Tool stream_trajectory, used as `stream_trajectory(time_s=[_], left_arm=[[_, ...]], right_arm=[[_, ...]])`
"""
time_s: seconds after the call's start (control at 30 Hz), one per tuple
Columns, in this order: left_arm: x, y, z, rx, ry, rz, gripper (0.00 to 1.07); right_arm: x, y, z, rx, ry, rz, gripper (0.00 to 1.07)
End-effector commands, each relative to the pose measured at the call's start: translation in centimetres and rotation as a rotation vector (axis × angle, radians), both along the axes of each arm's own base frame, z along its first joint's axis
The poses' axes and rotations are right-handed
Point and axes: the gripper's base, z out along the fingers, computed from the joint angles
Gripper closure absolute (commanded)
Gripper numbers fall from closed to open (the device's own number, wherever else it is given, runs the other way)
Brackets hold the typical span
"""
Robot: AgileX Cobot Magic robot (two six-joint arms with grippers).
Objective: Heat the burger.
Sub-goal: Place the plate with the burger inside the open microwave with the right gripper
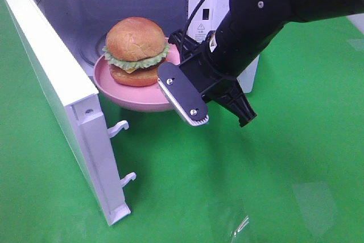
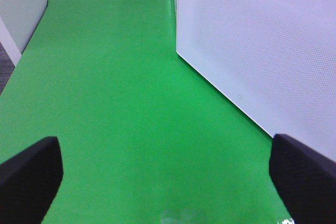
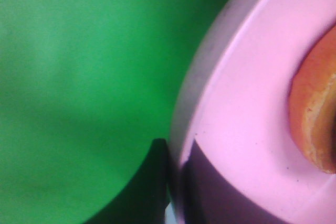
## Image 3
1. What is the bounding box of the burger with lettuce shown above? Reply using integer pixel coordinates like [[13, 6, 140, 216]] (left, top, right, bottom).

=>
[[289, 27, 335, 174]]

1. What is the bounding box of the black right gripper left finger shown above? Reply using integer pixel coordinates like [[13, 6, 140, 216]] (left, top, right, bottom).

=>
[[86, 138, 169, 224]]

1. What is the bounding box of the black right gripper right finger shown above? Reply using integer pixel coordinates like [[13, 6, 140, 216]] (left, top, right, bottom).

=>
[[181, 140, 274, 224]]

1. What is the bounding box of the pink round plate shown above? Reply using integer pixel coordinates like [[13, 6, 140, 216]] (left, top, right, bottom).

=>
[[169, 0, 335, 223]]

